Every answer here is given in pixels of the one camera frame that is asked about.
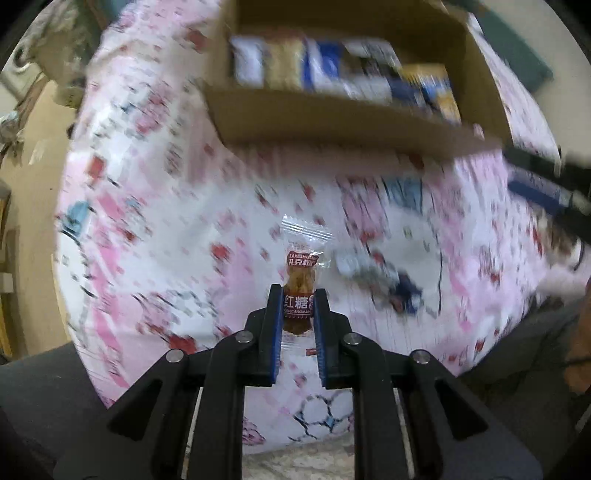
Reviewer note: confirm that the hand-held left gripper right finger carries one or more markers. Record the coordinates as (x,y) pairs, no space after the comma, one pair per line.
(319,344)

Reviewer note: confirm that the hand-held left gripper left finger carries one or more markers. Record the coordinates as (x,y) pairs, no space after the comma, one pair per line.
(275,344)

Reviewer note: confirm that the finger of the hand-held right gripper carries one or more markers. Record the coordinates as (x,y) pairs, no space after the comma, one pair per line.
(540,189)

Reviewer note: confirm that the clear brown candy packet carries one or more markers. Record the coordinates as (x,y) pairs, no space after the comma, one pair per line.
(300,277)

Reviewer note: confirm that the yellow blue bear snack packet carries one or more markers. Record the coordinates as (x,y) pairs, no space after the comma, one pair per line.
(431,87)

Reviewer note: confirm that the brown cardboard box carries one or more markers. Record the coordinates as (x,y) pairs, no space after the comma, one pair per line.
(323,124)

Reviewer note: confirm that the white navy snack packet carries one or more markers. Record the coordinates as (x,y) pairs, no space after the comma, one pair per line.
(378,277)

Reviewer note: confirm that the teal mat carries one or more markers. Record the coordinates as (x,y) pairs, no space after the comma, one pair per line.
(512,46)

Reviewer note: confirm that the pink cartoon printed blanket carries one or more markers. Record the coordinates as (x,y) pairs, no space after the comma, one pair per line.
(184,221)

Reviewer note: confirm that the person's dark trousers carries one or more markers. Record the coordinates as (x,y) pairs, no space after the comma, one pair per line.
(37,406)

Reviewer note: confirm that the beige snack packet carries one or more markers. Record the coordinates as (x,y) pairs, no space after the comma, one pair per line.
(284,62)

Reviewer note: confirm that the white blue snack packet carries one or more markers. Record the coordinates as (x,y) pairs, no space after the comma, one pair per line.
(247,60)

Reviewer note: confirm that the clear plastic bag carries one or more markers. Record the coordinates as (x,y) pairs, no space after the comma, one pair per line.
(60,60)

